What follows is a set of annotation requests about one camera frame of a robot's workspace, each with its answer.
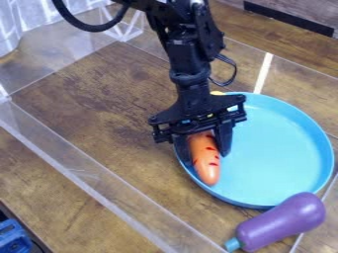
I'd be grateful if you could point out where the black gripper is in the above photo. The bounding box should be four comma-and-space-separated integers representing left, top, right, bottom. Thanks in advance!
148, 84, 246, 166

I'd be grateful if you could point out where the orange toy carrot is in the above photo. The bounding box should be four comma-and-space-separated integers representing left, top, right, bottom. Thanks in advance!
187, 131, 220, 186

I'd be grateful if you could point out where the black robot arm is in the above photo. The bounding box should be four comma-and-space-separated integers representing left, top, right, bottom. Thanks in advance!
113, 0, 246, 164

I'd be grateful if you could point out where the yellow toy lemon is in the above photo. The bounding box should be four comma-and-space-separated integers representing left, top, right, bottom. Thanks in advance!
210, 91, 226, 96

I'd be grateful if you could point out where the blue round plate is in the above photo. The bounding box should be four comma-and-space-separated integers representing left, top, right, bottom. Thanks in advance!
172, 91, 335, 210

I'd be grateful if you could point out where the purple toy eggplant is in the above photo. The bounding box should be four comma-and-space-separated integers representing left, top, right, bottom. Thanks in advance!
224, 193, 326, 253

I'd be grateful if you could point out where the black baseboard strip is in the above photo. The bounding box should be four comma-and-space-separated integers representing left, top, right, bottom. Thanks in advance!
243, 0, 334, 38

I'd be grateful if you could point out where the blue plastic crate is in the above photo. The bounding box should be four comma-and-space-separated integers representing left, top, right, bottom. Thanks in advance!
0, 218, 33, 253

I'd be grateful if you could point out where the white curtain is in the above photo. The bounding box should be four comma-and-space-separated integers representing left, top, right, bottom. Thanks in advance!
0, 0, 112, 57

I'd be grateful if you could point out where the clear acrylic enclosure wall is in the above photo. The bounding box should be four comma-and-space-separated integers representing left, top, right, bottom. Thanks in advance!
0, 1, 338, 253

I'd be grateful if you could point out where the black cable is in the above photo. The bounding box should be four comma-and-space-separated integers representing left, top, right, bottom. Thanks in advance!
51, 0, 133, 34

